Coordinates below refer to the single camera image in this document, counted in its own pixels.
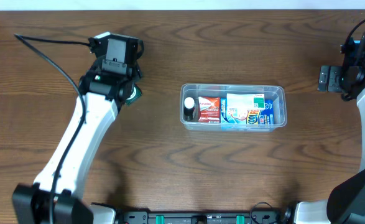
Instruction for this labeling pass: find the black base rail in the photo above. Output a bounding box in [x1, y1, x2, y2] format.
[114, 209, 293, 224]

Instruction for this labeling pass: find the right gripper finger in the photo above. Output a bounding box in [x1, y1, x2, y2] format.
[328, 66, 342, 93]
[317, 65, 331, 92]

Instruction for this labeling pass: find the right black cable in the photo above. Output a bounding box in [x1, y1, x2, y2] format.
[342, 12, 365, 54]

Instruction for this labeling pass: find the blue fever patch box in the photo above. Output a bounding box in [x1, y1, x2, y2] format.
[220, 98, 274, 125]

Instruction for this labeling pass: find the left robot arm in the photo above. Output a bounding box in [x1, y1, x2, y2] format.
[12, 32, 144, 223]

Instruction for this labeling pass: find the clear plastic container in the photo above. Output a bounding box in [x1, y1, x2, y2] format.
[180, 83, 287, 132]

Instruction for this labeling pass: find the dark bottle white cap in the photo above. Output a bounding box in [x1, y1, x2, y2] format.
[183, 97, 195, 121]

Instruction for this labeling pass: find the white green medicine box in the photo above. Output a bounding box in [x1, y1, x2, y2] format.
[226, 93, 265, 110]

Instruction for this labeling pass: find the green Zam-Buk box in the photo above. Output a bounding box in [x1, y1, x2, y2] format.
[125, 85, 142, 106]

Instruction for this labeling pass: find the red medicine packet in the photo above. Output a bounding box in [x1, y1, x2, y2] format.
[198, 96, 220, 123]

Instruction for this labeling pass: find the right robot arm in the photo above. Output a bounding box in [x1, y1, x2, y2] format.
[285, 32, 365, 224]

